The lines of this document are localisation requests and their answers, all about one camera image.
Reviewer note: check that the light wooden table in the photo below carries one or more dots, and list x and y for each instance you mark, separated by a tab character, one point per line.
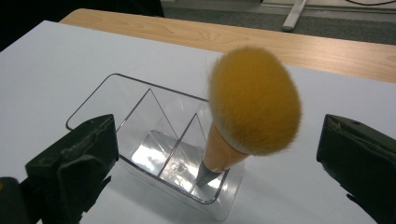
280	46

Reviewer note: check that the white table cover sheet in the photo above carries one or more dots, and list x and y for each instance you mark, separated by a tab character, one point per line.
62	71

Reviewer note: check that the clear plastic divided organizer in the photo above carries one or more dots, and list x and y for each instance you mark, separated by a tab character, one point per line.
149	140

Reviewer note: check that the makeup brush with orange ferrule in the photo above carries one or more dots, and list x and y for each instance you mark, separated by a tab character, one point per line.
252	102

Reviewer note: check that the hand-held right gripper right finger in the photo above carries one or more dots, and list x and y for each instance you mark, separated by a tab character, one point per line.
361	161

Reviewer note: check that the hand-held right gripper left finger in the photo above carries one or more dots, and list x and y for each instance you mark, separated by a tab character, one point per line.
74	168

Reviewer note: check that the white metal desk frame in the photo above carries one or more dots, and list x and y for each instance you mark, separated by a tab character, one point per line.
294	15

